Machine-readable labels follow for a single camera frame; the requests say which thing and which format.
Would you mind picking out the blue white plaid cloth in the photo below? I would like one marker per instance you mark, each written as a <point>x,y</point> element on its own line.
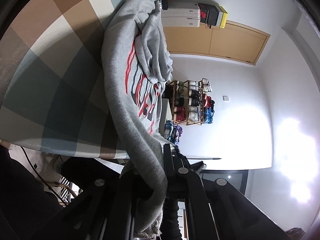
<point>171,132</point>

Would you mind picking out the checkered bed blanket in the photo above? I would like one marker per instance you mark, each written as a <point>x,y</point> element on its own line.
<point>52,82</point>

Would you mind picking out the wall light switch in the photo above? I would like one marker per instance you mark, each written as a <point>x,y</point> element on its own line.
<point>225,98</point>

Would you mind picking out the wooden shoe rack with shoes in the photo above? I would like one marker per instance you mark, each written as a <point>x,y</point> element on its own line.
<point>190,102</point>

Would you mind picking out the tan wooden door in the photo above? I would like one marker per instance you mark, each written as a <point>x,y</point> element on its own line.
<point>235,42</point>

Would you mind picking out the purple bag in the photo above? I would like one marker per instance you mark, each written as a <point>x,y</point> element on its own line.
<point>179,132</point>

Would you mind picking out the grey VLONE hoodie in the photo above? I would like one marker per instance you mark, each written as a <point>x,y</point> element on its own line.
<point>137,66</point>

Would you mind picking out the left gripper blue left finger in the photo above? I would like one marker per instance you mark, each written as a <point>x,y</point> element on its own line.
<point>109,204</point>

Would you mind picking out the stacked shoe boxes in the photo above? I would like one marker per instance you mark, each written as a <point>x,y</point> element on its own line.
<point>213,15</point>

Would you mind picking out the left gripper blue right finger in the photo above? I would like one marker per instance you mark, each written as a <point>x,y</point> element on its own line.
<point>215,209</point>

